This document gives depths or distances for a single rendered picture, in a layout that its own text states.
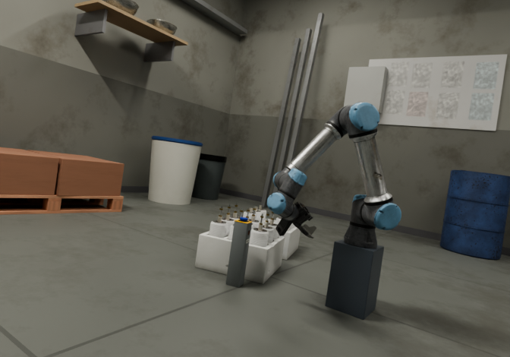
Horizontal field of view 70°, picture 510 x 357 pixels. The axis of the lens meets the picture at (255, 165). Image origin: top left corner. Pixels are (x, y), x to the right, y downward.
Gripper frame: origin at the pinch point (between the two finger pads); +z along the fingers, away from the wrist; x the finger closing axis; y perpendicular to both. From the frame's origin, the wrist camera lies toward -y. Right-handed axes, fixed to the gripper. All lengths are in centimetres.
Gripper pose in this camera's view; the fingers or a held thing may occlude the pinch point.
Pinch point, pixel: (303, 225)
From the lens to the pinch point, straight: 172.1
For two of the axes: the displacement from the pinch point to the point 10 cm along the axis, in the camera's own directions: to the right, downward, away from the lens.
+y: 7.6, -6.3, -1.6
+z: 4.7, 3.7, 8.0
